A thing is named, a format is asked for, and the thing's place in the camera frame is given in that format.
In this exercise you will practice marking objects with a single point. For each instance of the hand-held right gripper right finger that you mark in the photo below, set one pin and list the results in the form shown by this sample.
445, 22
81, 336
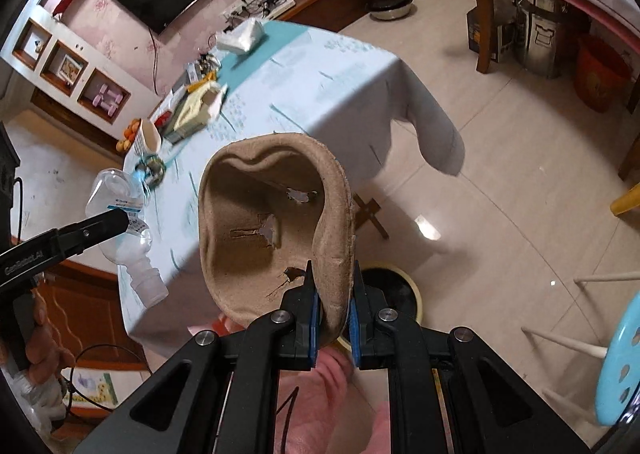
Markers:
355, 334

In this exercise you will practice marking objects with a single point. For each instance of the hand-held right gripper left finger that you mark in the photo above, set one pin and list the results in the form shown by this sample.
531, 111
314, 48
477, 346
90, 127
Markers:
312, 321

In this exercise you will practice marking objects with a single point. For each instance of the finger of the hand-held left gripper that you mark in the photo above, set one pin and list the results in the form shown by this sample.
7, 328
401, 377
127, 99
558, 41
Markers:
110, 223

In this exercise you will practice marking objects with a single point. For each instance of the clear plastic bottle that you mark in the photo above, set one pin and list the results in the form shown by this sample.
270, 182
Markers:
132, 251

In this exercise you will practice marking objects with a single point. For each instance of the black bin with yellow rim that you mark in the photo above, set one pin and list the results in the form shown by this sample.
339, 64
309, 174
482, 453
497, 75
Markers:
395, 289

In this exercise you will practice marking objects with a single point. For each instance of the red and white carton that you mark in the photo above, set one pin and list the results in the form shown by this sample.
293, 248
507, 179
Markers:
162, 120

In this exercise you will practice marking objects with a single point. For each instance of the brown paper pulp tray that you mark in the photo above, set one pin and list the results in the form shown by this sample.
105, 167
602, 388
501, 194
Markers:
240, 204

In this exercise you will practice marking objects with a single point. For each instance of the white paper tissue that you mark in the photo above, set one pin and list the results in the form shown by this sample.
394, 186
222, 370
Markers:
240, 37

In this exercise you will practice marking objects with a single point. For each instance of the person's left hand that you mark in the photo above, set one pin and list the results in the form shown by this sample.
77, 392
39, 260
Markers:
47, 346

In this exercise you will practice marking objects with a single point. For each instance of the fruit bowl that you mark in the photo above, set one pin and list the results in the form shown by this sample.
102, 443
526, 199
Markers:
127, 137

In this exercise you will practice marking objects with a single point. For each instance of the cream paper cup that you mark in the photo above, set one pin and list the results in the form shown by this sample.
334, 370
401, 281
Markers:
150, 137

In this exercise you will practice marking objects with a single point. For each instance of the wooden side cabinet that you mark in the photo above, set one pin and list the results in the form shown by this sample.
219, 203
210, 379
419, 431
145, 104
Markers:
75, 114

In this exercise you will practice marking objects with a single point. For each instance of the pink dumbbells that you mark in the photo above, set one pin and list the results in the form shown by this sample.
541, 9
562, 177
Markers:
109, 98

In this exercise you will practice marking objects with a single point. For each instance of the pale yellow box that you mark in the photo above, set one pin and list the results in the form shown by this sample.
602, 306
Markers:
197, 107

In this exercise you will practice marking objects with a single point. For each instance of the grey and white box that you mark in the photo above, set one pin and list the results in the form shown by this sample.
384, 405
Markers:
185, 84

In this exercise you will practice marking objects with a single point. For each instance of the framed picture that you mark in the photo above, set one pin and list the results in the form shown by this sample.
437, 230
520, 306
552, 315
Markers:
70, 69

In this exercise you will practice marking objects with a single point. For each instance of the orange snack wrapper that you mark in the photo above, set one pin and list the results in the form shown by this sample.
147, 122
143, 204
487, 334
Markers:
204, 83

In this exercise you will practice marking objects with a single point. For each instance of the black and gold wrapper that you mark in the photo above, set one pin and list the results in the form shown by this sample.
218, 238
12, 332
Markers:
210, 63

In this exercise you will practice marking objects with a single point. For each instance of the table with light blue cloth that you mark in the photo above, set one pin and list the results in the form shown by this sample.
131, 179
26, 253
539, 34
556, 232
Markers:
310, 84

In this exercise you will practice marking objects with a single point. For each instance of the light blue stool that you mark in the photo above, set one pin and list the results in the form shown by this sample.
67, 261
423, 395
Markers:
622, 359

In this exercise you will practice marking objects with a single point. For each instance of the dark cardboard box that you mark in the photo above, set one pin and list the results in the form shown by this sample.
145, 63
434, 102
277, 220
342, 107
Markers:
480, 34

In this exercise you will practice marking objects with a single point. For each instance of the stainless steel pot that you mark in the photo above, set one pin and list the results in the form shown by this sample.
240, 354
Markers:
542, 34

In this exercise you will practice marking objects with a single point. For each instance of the red bucket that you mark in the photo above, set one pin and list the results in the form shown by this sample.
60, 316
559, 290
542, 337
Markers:
600, 74

